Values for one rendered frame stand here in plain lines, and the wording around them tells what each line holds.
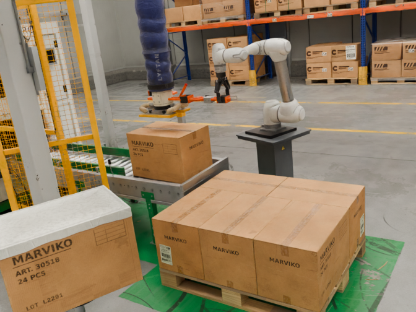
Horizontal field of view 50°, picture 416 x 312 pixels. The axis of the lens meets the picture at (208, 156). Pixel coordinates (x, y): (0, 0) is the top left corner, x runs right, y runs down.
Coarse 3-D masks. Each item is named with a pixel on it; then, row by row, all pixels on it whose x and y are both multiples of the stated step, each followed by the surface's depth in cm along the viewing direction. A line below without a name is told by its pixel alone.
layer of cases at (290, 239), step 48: (192, 192) 345; (240, 192) 334; (288, 192) 324; (336, 192) 315; (192, 240) 293; (240, 240) 270; (288, 240) 258; (336, 240) 271; (240, 288) 283; (288, 288) 261
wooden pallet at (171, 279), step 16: (352, 256) 306; (160, 272) 321; (176, 272) 312; (176, 288) 317; (192, 288) 312; (208, 288) 310; (224, 288) 290; (336, 288) 279; (240, 304) 287; (256, 304) 288; (288, 304) 265
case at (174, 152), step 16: (144, 128) 392; (160, 128) 385; (176, 128) 378; (192, 128) 372; (208, 128) 378; (128, 144) 385; (144, 144) 373; (160, 144) 362; (176, 144) 352; (192, 144) 362; (208, 144) 380; (144, 160) 380; (160, 160) 368; (176, 160) 357; (192, 160) 364; (208, 160) 383; (144, 176) 386; (160, 176) 374; (176, 176) 363; (192, 176) 366
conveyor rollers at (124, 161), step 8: (56, 152) 506; (72, 152) 494; (80, 152) 491; (88, 160) 457; (96, 160) 453; (104, 160) 450; (112, 160) 447; (120, 160) 444; (128, 160) 441; (128, 168) 416; (136, 176) 397
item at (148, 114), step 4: (148, 112) 377; (164, 112) 364; (140, 116) 374; (144, 116) 371; (148, 116) 369; (152, 116) 366; (156, 116) 364; (160, 116) 362; (164, 116) 360; (168, 116) 357; (172, 116) 359
